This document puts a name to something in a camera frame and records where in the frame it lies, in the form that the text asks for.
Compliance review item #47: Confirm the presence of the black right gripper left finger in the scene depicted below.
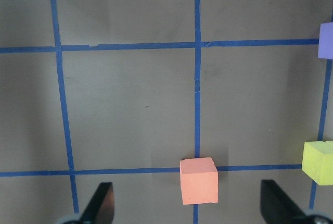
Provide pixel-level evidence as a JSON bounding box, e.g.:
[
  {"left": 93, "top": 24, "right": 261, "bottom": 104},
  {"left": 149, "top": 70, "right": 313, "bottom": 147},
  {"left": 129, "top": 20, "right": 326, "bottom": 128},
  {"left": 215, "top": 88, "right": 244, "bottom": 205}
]
[{"left": 78, "top": 182, "right": 115, "bottom": 224}]

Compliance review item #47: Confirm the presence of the purple block right side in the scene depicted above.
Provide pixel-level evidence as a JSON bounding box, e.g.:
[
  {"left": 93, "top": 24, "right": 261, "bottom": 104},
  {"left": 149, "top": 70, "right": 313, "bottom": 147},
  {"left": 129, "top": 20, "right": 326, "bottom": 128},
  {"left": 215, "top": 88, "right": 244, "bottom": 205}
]
[{"left": 318, "top": 22, "right": 333, "bottom": 60}]

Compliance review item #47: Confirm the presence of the yellow foam block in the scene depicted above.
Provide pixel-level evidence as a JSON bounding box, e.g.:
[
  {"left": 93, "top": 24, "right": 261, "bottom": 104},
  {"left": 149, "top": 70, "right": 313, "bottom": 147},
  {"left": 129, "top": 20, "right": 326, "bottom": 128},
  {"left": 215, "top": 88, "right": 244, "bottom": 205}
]
[{"left": 301, "top": 141, "right": 332, "bottom": 186}]

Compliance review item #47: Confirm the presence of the orange block near robot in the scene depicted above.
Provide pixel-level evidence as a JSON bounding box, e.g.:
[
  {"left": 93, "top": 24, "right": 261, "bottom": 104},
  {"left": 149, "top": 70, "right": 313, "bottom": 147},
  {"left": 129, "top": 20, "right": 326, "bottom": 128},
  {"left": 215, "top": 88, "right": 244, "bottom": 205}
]
[{"left": 180, "top": 157, "right": 219, "bottom": 205}]

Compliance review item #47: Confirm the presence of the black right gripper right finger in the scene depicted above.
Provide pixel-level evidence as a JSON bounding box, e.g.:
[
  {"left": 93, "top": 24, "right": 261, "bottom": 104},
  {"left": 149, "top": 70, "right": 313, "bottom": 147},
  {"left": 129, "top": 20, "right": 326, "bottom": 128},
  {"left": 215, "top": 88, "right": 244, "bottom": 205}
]
[{"left": 260, "top": 179, "right": 331, "bottom": 224}]

